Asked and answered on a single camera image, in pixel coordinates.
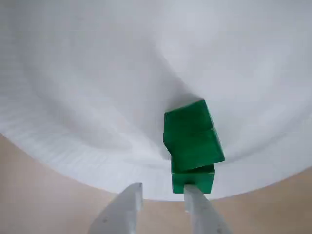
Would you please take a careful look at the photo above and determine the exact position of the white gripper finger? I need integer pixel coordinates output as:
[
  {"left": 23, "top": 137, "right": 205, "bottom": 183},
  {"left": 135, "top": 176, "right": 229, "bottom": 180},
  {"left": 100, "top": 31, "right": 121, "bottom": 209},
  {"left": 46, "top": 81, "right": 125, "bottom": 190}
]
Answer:
[
  {"left": 89, "top": 182, "right": 144, "bottom": 234},
  {"left": 184, "top": 184, "right": 234, "bottom": 234}
]

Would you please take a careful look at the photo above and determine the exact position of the white paper plate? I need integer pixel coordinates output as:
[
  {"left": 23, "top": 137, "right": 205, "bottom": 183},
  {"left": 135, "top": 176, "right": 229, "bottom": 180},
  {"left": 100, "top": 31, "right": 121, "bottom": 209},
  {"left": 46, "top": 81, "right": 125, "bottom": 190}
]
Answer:
[{"left": 0, "top": 0, "right": 312, "bottom": 203}]

